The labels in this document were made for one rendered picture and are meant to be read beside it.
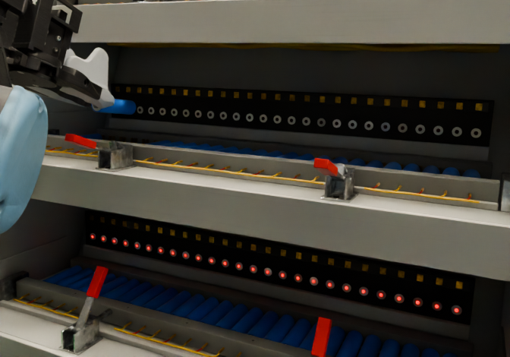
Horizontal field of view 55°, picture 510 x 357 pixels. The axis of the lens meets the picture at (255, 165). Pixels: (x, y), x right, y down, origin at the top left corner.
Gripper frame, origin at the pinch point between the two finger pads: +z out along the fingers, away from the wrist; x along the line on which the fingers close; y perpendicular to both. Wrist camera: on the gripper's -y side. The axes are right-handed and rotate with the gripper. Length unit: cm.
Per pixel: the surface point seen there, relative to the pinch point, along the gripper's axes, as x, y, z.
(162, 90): 1.9, 6.8, 14.7
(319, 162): -29.6, -5.3, -6.2
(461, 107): -39.2, 6.6, 14.7
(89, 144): -3.7, -5.4, -3.7
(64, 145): 7.7, -4.6, 4.2
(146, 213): -9.3, -11.5, 0.7
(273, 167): -21.7, -4.4, 4.1
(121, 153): -4.2, -5.2, 0.9
